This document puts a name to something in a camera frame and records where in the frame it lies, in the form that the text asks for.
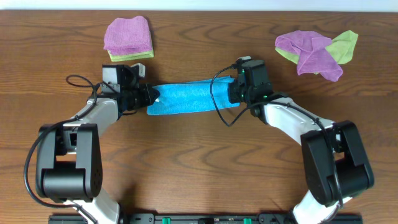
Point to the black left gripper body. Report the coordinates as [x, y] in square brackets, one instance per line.
[136, 98]

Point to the folded green cloth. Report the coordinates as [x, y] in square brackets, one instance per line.
[132, 56]

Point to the crumpled green cloth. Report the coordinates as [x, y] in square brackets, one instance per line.
[341, 49]

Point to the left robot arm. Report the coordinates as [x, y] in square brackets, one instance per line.
[64, 166]

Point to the folded purple cloth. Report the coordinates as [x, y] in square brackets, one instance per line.
[128, 36]

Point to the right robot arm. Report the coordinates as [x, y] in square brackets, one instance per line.
[337, 168]

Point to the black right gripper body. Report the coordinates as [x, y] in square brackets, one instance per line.
[238, 93]

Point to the blue microfiber cloth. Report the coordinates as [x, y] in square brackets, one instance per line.
[192, 97]

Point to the crumpled purple cloth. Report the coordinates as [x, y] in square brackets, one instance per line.
[310, 47]

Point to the black mounting rail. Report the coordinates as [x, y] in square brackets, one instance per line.
[262, 218]

